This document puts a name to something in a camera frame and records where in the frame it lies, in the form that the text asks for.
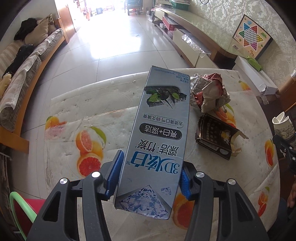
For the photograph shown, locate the wooden sofa with striped cover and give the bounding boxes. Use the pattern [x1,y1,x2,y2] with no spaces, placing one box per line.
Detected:
[1,18,69,154]

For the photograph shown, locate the white cardboard box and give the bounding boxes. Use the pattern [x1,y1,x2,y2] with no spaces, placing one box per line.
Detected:
[233,56,278,97]

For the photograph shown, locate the black clothes on sofa back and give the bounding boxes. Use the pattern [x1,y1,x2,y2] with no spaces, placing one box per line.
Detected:
[14,18,38,41]

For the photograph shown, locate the long tv cabinet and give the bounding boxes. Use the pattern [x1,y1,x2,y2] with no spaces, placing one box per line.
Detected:
[155,4,244,69]

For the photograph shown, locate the cream plush toy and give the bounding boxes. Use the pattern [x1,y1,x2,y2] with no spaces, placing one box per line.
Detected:
[0,73,11,99]

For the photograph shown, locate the beige pillow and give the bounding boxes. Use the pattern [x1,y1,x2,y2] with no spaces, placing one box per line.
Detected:
[24,18,49,46]

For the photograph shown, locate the dark brown box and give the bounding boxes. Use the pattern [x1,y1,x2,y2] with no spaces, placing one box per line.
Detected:
[195,114,248,160]

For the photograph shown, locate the fruit print tablecloth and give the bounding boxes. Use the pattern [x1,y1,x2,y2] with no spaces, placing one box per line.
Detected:
[43,67,282,241]

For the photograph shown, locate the red paper bag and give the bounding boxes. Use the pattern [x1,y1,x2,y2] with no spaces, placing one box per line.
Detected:
[190,73,231,113]

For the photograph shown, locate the paper cups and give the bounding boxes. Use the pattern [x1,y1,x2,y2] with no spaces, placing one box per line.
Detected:
[272,111,295,149]

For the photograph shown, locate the person's right hand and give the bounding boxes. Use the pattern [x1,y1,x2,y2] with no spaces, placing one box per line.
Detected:
[287,182,296,208]

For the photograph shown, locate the chinese checkers board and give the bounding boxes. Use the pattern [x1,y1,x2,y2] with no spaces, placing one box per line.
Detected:
[233,15,273,60]

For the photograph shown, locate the green packet on box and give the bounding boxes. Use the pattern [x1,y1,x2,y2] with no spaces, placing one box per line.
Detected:
[246,56,262,72]

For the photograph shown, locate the green box on cabinet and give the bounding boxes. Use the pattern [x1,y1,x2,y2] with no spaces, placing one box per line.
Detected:
[170,0,191,11]

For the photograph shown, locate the wooden chair with clothes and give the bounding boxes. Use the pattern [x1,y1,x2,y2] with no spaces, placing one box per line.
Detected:
[125,0,143,16]

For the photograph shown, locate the black clothes on sofa seat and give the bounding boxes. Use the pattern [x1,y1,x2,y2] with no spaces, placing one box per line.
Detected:
[3,44,35,77]

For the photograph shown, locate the red bin with green rim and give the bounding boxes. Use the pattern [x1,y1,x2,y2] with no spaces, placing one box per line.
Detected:
[9,191,45,240]

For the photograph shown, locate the grey toothpaste box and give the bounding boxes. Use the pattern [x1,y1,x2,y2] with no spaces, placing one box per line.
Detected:
[114,66,190,219]

